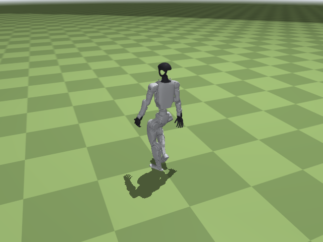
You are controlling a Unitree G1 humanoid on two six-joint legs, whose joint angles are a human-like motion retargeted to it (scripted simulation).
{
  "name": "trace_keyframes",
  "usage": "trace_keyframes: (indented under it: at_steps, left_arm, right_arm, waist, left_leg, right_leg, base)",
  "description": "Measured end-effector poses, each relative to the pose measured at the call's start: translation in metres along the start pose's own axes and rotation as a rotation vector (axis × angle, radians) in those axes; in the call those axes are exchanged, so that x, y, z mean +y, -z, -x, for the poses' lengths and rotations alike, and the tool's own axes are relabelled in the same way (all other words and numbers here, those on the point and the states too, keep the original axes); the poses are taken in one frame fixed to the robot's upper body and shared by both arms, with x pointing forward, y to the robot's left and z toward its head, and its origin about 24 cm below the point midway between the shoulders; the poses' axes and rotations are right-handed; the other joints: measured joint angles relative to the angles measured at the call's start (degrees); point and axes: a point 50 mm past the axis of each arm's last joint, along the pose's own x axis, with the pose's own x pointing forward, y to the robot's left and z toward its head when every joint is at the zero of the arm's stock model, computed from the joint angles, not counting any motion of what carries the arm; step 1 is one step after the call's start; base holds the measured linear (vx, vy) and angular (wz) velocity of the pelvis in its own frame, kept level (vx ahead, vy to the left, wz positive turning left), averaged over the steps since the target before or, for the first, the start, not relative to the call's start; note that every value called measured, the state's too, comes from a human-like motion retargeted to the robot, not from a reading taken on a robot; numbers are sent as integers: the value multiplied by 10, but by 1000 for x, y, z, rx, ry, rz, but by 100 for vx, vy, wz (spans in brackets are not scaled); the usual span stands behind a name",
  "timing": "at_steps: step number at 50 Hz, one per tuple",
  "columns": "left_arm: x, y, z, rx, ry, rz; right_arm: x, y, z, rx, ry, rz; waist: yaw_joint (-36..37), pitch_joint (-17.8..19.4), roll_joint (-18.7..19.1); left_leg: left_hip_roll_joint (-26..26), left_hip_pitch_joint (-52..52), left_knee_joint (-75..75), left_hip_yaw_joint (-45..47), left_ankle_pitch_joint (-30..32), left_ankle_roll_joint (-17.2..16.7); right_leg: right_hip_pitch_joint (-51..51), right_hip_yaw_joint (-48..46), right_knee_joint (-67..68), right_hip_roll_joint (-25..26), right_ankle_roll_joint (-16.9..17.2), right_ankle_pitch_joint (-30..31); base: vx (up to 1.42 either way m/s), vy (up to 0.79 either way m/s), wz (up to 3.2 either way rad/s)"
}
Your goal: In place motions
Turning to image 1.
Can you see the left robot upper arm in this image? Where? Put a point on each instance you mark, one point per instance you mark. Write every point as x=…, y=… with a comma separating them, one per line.
x=152, y=87

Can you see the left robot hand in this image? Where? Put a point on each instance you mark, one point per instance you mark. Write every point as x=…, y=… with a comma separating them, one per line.
x=137, y=121

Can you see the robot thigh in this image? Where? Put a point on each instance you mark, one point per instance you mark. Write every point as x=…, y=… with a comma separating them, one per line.
x=159, y=129
x=152, y=125

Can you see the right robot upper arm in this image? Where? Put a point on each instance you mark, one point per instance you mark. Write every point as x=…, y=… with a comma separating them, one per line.
x=177, y=91

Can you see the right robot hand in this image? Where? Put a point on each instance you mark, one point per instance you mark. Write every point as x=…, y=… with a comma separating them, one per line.
x=180, y=120

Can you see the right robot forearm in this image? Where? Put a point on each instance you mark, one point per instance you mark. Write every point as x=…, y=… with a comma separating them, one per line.
x=178, y=108

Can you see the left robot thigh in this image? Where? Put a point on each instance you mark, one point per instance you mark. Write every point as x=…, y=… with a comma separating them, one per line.
x=152, y=125

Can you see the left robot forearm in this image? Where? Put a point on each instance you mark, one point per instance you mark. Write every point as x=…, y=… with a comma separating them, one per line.
x=143, y=109

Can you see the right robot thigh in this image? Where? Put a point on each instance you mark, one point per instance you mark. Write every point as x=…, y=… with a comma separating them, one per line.
x=159, y=129

